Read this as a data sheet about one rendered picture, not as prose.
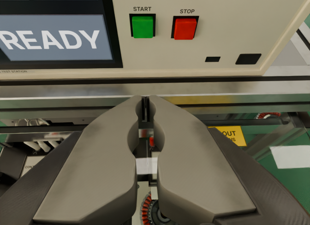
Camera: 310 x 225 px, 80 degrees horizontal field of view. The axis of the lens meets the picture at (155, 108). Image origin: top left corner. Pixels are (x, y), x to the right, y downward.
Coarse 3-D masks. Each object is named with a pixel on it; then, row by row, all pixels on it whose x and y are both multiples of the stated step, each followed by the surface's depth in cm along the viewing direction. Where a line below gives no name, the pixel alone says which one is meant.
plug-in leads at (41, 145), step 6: (18, 120) 33; (30, 120) 35; (36, 120) 35; (42, 120) 35; (48, 120) 41; (30, 144) 37; (36, 144) 38; (42, 144) 36; (54, 144) 37; (36, 150) 39; (48, 150) 39
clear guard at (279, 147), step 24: (144, 120) 25; (216, 120) 25; (240, 120) 25; (264, 120) 25; (288, 120) 26; (144, 144) 23; (264, 144) 24; (288, 144) 24; (144, 168) 22; (288, 168) 22; (144, 192) 20; (144, 216) 19
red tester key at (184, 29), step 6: (180, 18) 16; (186, 18) 16; (192, 18) 16; (180, 24) 16; (186, 24) 16; (192, 24) 16; (174, 30) 17; (180, 30) 17; (186, 30) 17; (192, 30) 17; (174, 36) 17; (180, 36) 17; (186, 36) 17; (192, 36) 17
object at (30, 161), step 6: (48, 144) 40; (42, 150) 39; (30, 156) 36; (36, 156) 36; (42, 156) 36; (24, 162) 36; (30, 162) 36; (36, 162) 36; (24, 168) 35; (30, 168) 35
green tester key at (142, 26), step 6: (132, 18) 16; (138, 18) 16; (144, 18) 16; (150, 18) 16; (132, 24) 16; (138, 24) 16; (144, 24) 16; (150, 24) 16; (138, 30) 17; (144, 30) 17; (150, 30) 17; (138, 36) 17; (144, 36) 17; (150, 36) 17
